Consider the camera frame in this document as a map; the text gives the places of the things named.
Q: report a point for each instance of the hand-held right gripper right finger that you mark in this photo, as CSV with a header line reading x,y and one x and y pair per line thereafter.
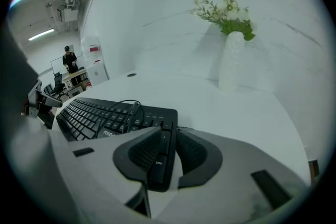
x,y
236,165

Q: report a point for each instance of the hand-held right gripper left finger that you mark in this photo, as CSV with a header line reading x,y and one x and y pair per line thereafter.
x,y
105,162

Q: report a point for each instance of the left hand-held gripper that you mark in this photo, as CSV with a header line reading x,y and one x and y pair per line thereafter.
x,y
33,102

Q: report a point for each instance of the black keyboard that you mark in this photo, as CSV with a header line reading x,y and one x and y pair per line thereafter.
x,y
86,118

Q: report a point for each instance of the black office chair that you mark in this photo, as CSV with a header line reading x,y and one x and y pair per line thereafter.
x,y
48,89
59,86

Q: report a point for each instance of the black beige safe box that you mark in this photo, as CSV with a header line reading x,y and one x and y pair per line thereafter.
x,y
76,91

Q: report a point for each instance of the wooden desk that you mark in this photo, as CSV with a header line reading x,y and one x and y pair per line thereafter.
x,y
74,74

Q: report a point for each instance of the whiteboard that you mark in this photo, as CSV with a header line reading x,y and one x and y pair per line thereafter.
x,y
56,65

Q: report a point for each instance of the clear water jug red cap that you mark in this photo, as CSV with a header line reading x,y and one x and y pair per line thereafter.
x,y
88,84

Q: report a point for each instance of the white water dispenser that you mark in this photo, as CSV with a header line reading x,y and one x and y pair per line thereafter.
x,y
95,74

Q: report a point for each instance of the clear dispenser water bottle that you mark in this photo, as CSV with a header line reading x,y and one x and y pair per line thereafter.
x,y
90,46

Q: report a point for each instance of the white ceiling junction box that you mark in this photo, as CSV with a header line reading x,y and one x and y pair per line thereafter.
x,y
70,15

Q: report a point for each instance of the white textured vase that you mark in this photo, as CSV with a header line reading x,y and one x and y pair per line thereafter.
x,y
231,65

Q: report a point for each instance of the white flower bouquet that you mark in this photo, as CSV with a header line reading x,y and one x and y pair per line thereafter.
x,y
233,23

